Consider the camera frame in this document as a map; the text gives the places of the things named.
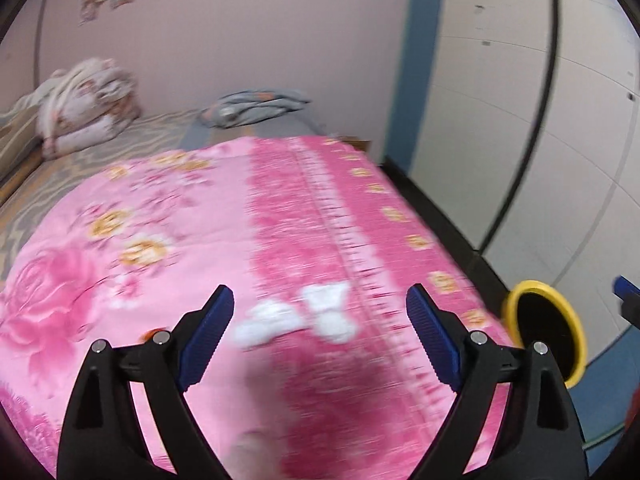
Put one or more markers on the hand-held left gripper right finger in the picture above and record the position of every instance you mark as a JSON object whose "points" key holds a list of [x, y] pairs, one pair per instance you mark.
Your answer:
{"points": [[432, 335]]}

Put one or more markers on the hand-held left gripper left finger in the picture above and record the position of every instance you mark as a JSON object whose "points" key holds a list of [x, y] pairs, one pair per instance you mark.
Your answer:
{"points": [[207, 335]]}

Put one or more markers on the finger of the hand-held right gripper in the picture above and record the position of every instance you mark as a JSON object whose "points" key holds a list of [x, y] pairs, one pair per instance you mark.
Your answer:
{"points": [[632, 312], [627, 287]]}

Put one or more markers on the black bin liner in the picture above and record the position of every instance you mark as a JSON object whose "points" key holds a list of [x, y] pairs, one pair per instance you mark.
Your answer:
{"points": [[545, 330]]}

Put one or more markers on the yellow trash bin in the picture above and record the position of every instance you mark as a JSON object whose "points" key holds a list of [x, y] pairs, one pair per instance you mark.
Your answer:
{"points": [[515, 300]]}

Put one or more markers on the large white tissue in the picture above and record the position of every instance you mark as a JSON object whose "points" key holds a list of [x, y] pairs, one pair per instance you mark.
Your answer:
{"points": [[330, 310]]}

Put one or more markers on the blue floor mat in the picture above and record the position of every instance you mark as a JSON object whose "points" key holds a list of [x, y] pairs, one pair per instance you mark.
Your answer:
{"points": [[600, 400]]}

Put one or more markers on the red object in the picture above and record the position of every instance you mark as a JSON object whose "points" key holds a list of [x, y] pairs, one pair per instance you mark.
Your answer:
{"points": [[633, 410]]}

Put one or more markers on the black baseboard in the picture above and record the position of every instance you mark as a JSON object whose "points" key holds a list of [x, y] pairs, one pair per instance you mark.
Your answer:
{"points": [[450, 230]]}

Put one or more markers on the pink floral blanket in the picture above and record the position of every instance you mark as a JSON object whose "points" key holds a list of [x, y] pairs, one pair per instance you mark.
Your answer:
{"points": [[300, 210]]}

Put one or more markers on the tall open cardboard box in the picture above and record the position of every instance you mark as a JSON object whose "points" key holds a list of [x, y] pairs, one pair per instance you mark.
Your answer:
{"points": [[356, 144]]}

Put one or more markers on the crumpled grey blanket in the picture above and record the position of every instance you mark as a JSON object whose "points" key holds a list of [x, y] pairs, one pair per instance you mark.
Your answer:
{"points": [[255, 107]]}

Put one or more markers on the folded floral quilt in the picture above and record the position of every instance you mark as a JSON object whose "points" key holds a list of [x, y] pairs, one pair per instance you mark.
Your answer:
{"points": [[82, 105]]}

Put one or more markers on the striped brown pillow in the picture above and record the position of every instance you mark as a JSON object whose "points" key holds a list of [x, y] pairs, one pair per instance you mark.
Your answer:
{"points": [[15, 137]]}

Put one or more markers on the blue door frame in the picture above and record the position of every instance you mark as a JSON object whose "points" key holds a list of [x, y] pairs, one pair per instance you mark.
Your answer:
{"points": [[412, 60]]}

